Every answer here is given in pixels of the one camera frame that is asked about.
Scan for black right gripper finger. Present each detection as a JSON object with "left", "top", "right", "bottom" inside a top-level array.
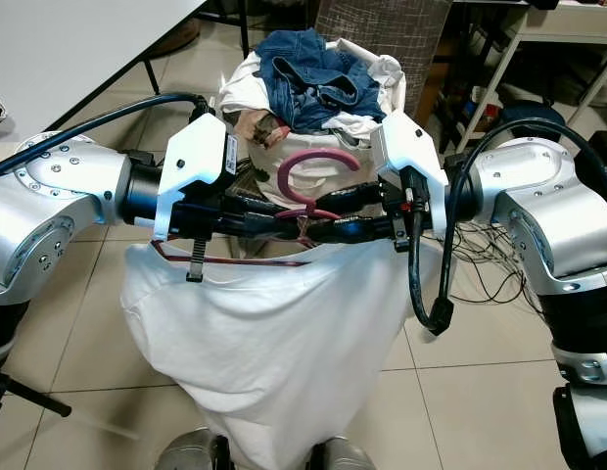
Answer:
[
  {"left": 328, "top": 181, "right": 388, "bottom": 209},
  {"left": 305, "top": 217, "right": 397, "bottom": 245}
]

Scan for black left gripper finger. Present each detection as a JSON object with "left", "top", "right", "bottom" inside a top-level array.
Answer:
[
  {"left": 233, "top": 192, "right": 295, "bottom": 214},
  {"left": 227, "top": 218, "right": 304, "bottom": 244}
]

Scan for red plastic hanger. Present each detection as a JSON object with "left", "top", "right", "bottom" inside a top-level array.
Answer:
[{"left": 147, "top": 147, "right": 358, "bottom": 270}]

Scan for white t-shirt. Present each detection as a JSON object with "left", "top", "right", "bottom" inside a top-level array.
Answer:
[{"left": 119, "top": 238, "right": 442, "bottom": 470}]

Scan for white fabric laundry basket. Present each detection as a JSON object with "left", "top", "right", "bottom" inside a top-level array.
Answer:
[{"left": 217, "top": 39, "right": 407, "bottom": 212}]

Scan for white crumpled garment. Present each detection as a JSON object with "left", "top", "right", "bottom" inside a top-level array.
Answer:
[{"left": 333, "top": 49, "right": 405, "bottom": 133}]

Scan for blue denim jeans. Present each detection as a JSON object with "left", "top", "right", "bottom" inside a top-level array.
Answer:
[{"left": 255, "top": 27, "right": 388, "bottom": 135}]

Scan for dark blue round stool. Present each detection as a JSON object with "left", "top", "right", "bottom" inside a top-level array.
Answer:
[{"left": 499, "top": 98, "right": 569, "bottom": 143}]

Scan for grey checked fabric chair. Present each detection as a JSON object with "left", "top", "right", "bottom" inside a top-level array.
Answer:
[{"left": 313, "top": 0, "right": 456, "bottom": 109}]

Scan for grey robot right leg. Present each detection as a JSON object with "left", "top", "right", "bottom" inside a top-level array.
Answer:
[{"left": 318, "top": 438, "right": 378, "bottom": 470}]

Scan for grey robot leg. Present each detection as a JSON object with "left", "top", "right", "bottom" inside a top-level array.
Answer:
[
  {"left": 155, "top": 428, "right": 231, "bottom": 470},
  {"left": 318, "top": 438, "right": 378, "bottom": 470}
]

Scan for grey robot left leg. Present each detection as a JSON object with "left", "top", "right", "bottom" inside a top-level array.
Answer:
[{"left": 155, "top": 428, "right": 231, "bottom": 470}]

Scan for white metal shelf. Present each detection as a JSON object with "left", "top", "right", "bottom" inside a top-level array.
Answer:
[{"left": 450, "top": 0, "right": 607, "bottom": 153}]

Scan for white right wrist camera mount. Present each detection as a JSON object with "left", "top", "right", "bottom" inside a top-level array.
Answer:
[{"left": 370, "top": 108, "right": 451, "bottom": 236}]

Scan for white table black frame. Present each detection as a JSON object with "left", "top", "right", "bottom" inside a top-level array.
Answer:
[{"left": 0, "top": 0, "right": 251, "bottom": 138}]

